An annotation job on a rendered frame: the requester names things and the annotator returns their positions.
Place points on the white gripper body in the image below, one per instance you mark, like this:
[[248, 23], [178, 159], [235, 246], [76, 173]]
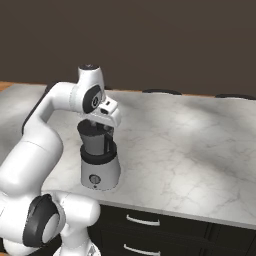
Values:
[[108, 119]]

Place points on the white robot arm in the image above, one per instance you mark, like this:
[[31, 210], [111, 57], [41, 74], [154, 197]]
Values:
[[36, 156]]

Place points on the white and black blender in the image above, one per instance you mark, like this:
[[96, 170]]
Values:
[[100, 170]]

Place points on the black stool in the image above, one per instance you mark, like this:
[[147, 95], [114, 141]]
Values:
[[162, 91], [236, 96]]

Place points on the black drawer front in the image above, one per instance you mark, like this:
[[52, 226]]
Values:
[[173, 246], [180, 221]]

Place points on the black cupboard door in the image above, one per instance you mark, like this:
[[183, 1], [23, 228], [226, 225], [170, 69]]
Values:
[[233, 241]]

